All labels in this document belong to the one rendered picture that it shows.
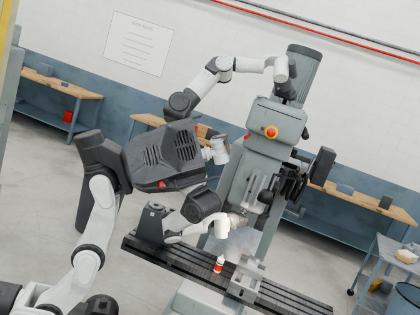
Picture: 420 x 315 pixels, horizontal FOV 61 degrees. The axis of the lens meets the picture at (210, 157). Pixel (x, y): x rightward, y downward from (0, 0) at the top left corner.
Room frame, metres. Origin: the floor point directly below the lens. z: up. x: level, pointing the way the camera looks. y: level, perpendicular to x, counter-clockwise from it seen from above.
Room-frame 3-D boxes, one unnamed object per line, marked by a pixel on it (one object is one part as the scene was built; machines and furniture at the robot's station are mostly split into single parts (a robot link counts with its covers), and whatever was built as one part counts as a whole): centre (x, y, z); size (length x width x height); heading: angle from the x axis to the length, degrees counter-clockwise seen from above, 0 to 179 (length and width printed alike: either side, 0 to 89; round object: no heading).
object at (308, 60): (2.11, -0.31, 2.05); 0.20 x 0.20 x 0.32
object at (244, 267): (1.79, -0.41, 0.99); 0.15 x 0.06 x 0.04; 78
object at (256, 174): (1.76, -0.25, 1.45); 0.04 x 0.04 x 0.21; 80
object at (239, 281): (1.81, -0.41, 0.96); 0.35 x 0.15 x 0.11; 168
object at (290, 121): (1.88, -0.27, 1.81); 0.47 x 0.26 x 0.16; 170
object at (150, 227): (1.96, 0.16, 1.00); 0.22 x 0.12 x 0.20; 90
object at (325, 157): (2.10, -0.65, 1.62); 0.20 x 0.09 x 0.21; 170
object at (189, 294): (1.87, -0.27, 0.76); 0.50 x 0.35 x 0.12; 170
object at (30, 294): (1.40, 0.52, 0.68); 0.21 x 0.20 x 0.13; 101
